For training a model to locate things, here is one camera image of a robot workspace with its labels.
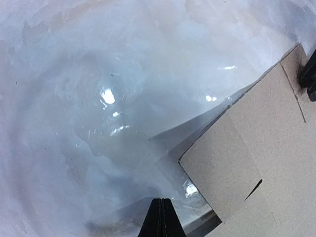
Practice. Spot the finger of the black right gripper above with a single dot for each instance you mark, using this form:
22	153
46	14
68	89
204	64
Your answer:
307	77

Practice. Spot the brown cardboard box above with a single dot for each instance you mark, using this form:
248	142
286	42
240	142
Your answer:
256	165

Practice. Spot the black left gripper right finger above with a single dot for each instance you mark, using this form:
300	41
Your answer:
170	224

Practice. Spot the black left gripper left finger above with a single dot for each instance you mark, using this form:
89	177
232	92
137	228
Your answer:
152	224

